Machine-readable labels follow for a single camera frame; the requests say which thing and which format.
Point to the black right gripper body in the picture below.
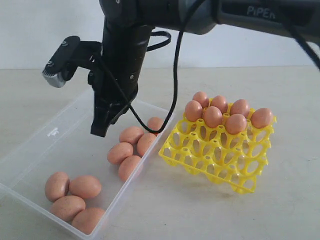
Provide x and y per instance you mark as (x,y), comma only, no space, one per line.
(123,53)

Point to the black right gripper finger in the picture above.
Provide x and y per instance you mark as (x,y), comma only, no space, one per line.
(106,113)

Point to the brown egg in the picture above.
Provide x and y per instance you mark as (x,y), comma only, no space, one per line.
(261,118)
(235,124)
(118,153)
(220,102)
(85,186)
(241,106)
(57,186)
(202,98)
(212,117)
(67,207)
(131,135)
(155,123)
(128,166)
(144,143)
(193,111)

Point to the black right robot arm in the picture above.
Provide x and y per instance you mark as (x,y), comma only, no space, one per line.
(128,25)

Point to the clear plastic storage box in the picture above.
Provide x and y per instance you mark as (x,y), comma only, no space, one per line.
(65,145)

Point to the yellow plastic egg tray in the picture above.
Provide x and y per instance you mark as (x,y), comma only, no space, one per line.
(236,160)

